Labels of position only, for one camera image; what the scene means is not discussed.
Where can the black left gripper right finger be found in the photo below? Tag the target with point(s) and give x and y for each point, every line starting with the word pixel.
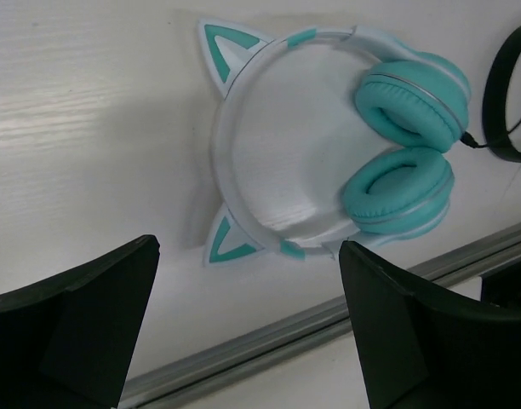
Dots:
pixel 423 346

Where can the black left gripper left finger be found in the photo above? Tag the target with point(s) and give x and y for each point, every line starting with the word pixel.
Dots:
pixel 67 341

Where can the teal white cat-ear headphones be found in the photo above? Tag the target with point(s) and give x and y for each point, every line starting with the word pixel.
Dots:
pixel 415 99

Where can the thin black headset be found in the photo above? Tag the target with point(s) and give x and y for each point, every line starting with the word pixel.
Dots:
pixel 494 105

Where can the aluminium table edge rail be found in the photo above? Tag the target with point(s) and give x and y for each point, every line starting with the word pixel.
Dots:
pixel 202 374

